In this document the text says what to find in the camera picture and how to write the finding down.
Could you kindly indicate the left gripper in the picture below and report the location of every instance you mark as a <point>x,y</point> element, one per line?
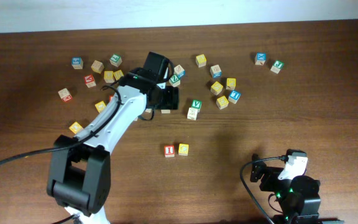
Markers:
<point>171,98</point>

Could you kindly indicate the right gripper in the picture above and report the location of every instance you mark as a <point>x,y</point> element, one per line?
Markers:
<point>272,172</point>

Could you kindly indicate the red letter I block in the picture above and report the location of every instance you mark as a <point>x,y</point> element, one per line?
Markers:
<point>169,151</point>

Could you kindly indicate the yellow letter C block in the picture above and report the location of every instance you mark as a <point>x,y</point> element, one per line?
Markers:
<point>183,149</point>

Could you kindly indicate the yellow block near arm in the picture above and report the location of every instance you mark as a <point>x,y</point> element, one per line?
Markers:
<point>75,127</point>

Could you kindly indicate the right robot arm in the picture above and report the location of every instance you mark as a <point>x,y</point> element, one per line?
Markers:
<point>296,193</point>

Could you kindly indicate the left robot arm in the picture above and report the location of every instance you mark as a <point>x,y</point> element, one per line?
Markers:
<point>79,176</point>

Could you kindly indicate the blue letter P block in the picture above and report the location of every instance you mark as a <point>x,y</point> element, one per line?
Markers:
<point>165,111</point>

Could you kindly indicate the green letter Z block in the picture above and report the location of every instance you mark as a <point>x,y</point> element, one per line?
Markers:
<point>174,81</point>

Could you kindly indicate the wooden block blue side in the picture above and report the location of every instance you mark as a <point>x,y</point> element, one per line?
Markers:
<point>179,71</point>

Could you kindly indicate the green letter V block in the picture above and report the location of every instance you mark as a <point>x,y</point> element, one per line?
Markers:
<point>196,104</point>

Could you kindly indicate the white wooden block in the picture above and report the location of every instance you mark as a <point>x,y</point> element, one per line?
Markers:
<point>192,113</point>

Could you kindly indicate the yellow block right pair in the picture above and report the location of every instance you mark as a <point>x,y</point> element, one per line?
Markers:
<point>118,74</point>

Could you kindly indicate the yellow block pair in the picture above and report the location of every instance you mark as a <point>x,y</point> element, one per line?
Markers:
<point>109,77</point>
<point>118,74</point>

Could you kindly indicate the yellow block top centre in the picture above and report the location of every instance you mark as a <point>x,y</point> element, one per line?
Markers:
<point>201,60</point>

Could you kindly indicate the yellow block tilted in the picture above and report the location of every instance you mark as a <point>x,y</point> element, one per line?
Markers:
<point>216,88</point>

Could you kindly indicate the yellow block left pair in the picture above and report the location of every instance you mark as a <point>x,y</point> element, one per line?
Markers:
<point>109,77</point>

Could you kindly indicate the wooden block blue front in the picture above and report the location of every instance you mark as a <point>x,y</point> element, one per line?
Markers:
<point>215,71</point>

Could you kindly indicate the yellow block lower right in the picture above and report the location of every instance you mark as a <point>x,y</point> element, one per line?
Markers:
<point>222,102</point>

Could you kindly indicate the green letter L block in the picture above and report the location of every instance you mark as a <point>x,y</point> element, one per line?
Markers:
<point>115,60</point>

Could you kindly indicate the yellow block lower left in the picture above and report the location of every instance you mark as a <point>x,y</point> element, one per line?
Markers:
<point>100,106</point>

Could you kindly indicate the blue letter I block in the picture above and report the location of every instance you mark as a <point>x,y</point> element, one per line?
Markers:
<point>234,96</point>

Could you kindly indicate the yellow block upright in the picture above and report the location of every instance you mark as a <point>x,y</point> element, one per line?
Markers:
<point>230,83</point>

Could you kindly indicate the plain wooden block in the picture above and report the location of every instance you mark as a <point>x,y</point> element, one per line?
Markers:
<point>97,66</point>

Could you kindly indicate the red picture block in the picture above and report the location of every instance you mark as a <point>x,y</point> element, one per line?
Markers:
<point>90,81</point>

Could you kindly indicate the blue block far left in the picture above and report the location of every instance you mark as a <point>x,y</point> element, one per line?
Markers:
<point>77,63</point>

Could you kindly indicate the green letter J block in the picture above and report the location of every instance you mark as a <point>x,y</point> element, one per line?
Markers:
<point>277,66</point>

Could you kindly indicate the wooden block red side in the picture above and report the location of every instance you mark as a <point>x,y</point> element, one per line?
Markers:
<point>65,95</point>

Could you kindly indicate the blue letter X block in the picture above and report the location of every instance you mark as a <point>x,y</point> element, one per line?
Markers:
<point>260,58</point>

